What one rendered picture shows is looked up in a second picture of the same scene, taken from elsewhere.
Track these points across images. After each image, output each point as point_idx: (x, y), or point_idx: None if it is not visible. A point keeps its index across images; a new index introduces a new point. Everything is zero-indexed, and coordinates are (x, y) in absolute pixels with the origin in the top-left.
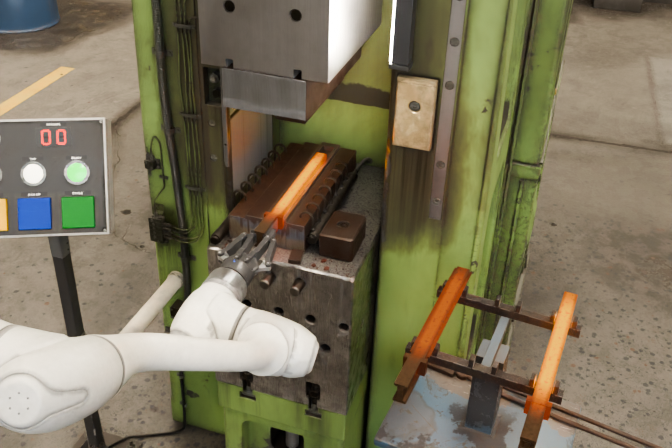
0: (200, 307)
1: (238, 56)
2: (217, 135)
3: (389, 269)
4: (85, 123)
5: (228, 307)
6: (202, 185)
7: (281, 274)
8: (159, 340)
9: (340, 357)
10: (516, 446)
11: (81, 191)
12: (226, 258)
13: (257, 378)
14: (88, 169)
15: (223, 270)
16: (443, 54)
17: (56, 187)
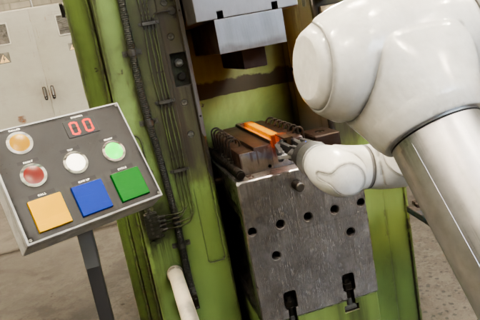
0: (338, 149)
1: (226, 6)
2: (191, 111)
3: None
4: (103, 109)
5: (352, 146)
6: (185, 164)
7: (304, 178)
8: None
9: (363, 233)
10: None
11: (124, 166)
12: (289, 151)
13: (301, 299)
14: (122, 145)
15: (311, 142)
16: None
17: (101, 168)
